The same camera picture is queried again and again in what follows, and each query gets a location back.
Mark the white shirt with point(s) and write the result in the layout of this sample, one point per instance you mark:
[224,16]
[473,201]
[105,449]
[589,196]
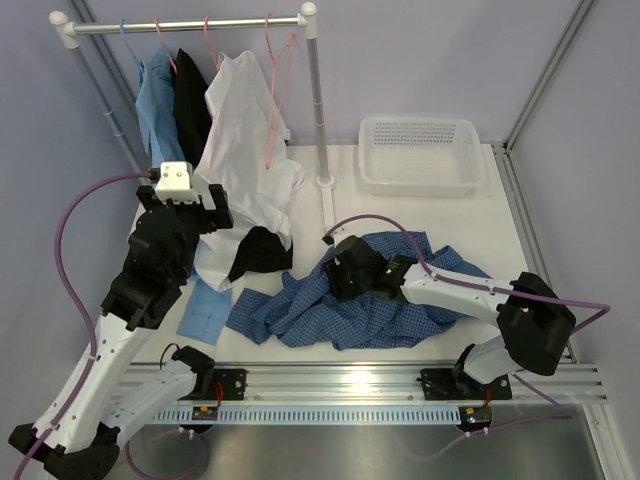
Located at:
[245,152]

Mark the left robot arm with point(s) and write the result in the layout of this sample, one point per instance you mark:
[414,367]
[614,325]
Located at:
[81,434]

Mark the aluminium frame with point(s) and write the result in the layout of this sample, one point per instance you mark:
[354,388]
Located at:
[489,62]

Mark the light blue shirt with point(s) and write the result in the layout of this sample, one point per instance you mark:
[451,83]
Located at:
[207,310]

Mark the white clothes rack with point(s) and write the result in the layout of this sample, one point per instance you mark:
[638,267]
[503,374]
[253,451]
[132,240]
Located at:
[69,33]

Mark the black shirt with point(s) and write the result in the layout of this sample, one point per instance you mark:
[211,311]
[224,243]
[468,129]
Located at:
[260,251]

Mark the pink hanger of black shirt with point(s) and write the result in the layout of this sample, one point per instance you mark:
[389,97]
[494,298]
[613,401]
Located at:
[165,46]

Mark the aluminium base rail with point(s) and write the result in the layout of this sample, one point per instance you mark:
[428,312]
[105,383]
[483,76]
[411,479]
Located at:
[397,383]

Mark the pink hanger of white shirt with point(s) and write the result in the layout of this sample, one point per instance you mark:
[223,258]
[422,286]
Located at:
[210,44]

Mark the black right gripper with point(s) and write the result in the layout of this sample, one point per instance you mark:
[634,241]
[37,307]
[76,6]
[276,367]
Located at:
[337,285]

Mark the white slotted cable duct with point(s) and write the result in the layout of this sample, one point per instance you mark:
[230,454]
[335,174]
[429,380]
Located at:
[308,415]

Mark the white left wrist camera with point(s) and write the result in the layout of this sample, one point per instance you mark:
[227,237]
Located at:
[175,184]

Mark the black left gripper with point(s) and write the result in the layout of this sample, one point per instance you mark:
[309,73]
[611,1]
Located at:
[212,220]

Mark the blue hanger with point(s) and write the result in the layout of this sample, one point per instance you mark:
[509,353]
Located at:
[122,33]

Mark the pink hanger of checked shirt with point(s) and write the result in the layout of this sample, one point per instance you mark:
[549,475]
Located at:
[278,89]

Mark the blue checked shirt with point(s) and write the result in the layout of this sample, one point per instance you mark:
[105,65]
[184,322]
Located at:
[304,313]

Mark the white plastic basket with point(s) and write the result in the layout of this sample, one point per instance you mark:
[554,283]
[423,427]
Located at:
[420,157]

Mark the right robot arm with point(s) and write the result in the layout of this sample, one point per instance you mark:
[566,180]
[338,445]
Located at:
[534,328]

